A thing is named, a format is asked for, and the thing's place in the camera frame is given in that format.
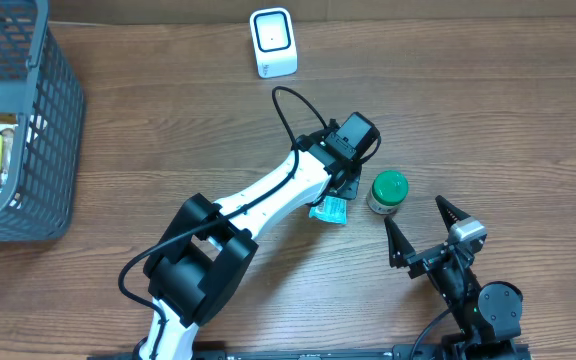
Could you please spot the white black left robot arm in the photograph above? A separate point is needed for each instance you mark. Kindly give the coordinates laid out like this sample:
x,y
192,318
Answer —
x,y
206,250

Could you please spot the beige brown snack bag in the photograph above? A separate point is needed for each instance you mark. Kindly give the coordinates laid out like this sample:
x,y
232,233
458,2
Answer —
x,y
8,125

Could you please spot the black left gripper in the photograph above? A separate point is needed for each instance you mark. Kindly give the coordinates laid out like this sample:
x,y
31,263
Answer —
x,y
347,185

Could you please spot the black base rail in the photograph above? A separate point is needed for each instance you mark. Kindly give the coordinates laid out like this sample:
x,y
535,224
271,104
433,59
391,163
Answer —
x,y
397,352

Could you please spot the white barcode scanner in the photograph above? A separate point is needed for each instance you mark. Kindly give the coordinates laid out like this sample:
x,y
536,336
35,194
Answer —
x,y
273,41

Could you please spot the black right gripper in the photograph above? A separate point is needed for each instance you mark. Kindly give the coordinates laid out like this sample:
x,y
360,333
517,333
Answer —
x,y
431,255

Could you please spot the teal wet wipes packet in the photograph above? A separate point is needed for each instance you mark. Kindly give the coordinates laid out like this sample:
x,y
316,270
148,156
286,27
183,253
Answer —
x,y
330,210

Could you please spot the green lid jar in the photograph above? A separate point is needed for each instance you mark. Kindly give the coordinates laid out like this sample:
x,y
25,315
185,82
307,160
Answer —
x,y
387,192

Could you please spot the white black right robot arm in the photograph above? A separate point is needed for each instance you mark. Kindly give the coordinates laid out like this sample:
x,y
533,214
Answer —
x,y
481,321

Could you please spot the grey plastic mesh basket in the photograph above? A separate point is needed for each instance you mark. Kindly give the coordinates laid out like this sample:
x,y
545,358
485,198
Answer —
x,y
40,88

